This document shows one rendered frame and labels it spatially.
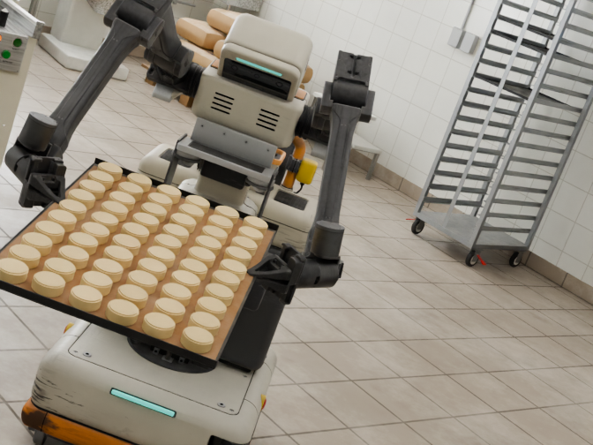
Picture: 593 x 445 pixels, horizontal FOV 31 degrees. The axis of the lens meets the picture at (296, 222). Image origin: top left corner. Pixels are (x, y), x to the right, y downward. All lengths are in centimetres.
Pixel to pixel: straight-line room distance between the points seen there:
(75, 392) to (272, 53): 107
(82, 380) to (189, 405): 30
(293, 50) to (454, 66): 497
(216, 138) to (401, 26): 531
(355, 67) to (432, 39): 548
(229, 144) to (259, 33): 29
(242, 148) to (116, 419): 83
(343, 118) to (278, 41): 53
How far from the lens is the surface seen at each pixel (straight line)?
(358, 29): 832
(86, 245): 188
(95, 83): 229
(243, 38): 274
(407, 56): 795
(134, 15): 236
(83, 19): 842
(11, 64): 419
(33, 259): 179
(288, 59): 272
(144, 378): 308
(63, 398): 308
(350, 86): 231
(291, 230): 313
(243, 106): 280
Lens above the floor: 161
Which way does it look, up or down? 15 degrees down
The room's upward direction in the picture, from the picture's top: 20 degrees clockwise
